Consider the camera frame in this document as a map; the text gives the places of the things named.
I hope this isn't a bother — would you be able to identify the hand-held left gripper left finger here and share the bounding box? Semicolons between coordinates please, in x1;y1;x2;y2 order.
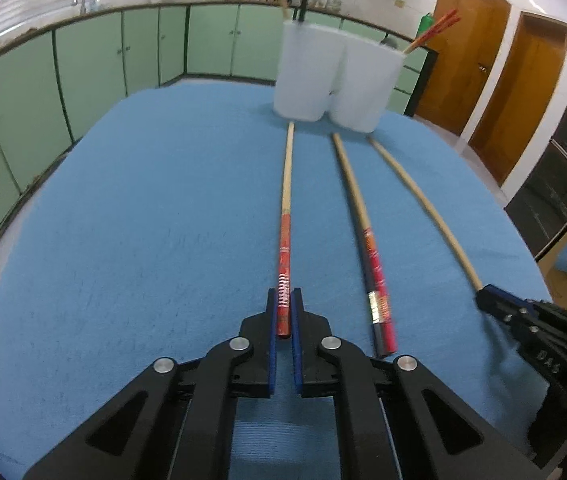
23;287;279;480

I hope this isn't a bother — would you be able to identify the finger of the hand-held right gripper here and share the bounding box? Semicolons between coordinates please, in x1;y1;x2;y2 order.
474;295;539;348
481;284;554;318

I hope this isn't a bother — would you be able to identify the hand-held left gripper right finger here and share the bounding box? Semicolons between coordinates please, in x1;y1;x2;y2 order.
291;287;549;480

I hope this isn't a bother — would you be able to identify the red-ended wooden chopstick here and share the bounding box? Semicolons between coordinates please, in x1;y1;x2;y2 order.
274;121;297;338
403;9;458;53
406;16;462;54

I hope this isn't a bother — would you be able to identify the dark-tipped red wooden chopstick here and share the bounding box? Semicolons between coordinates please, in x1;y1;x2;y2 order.
332;132;398;358

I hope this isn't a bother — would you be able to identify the white two-compartment utensil holder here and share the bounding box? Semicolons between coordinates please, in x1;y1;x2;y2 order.
272;20;407;133

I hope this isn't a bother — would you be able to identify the dark glass-front cabinet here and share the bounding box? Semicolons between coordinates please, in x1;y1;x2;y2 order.
506;82;567;261

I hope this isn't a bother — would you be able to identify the blue table mat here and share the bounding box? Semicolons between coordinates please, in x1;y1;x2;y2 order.
0;82;554;480

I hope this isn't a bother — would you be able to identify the wooden door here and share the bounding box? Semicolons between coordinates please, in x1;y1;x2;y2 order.
416;0;511;136
468;10;567;186

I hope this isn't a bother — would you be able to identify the green bottle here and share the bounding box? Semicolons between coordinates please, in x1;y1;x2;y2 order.
416;12;437;48

